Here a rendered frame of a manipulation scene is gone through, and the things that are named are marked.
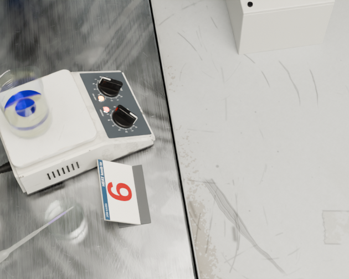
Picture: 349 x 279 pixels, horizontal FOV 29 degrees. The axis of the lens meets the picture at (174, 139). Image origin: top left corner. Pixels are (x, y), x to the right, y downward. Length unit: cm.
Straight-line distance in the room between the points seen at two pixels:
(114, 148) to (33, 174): 12
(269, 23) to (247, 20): 4
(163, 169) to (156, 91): 13
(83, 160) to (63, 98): 9
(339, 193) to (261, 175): 11
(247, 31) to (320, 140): 20
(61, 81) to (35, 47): 16
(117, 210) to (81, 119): 13
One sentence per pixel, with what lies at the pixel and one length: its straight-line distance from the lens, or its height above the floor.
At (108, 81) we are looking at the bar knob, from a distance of 98.
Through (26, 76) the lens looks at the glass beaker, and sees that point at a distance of 90.
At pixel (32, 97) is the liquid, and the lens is 92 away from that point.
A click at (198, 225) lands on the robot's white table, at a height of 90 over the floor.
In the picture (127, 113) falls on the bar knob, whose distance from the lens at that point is 95.
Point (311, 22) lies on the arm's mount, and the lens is 105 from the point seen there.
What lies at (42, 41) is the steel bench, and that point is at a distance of 112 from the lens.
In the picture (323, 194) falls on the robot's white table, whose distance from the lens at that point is 98.
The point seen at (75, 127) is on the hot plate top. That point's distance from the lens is 92.
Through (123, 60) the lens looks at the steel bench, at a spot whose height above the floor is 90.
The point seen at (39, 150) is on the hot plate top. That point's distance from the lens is 91.
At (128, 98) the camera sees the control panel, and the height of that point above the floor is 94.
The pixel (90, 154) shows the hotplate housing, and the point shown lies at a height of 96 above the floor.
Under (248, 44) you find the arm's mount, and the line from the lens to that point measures 106.
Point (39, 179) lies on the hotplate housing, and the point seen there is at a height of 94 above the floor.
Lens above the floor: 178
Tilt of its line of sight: 62 degrees down
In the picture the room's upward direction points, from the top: 2 degrees counter-clockwise
